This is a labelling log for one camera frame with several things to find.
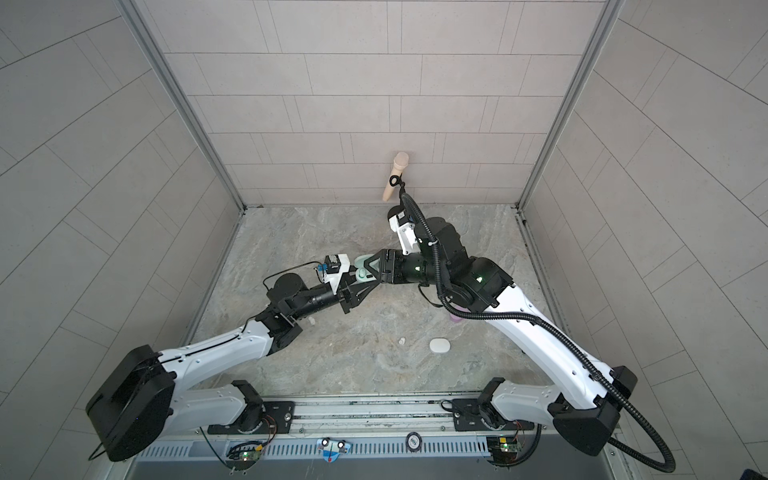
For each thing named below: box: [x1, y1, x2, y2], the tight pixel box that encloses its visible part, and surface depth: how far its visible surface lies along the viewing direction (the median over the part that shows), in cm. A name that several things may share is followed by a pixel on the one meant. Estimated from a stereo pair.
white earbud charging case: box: [429, 338, 451, 353], surface depth 82 cm
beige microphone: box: [382, 151, 409, 202], surface depth 97 cm
